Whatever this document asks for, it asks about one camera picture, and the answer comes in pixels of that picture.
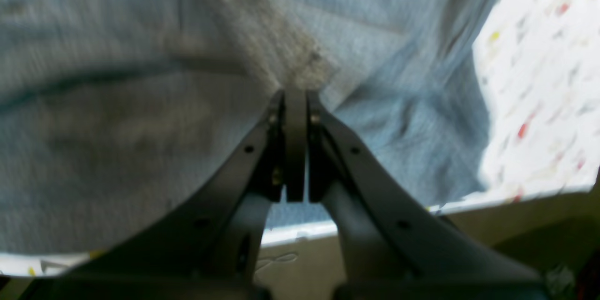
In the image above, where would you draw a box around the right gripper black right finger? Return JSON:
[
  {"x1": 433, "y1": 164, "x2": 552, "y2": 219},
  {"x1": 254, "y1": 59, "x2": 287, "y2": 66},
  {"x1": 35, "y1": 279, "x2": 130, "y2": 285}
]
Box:
[{"x1": 285, "y1": 90, "x2": 542, "y2": 286}]

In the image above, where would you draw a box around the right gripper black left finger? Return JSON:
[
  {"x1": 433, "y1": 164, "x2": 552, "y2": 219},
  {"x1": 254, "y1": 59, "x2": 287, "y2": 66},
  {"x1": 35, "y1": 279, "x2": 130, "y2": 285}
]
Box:
[{"x1": 61, "y1": 89, "x2": 286, "y2": 286}]

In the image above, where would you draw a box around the grey t-shirt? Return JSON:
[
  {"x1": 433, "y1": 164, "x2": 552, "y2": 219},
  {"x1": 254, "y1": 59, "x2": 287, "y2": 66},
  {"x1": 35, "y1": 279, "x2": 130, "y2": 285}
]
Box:
[{"x1": 0, "y1": 0, "x2": 497, "y2": 255}]

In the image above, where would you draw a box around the terrazzo patterned tablecloth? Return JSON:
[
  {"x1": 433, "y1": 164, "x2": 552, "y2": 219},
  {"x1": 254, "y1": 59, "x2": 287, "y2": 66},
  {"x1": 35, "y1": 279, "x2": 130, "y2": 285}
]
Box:
[{"x1": 1, "y1": 0, "x2": 599, "y2": 277}]

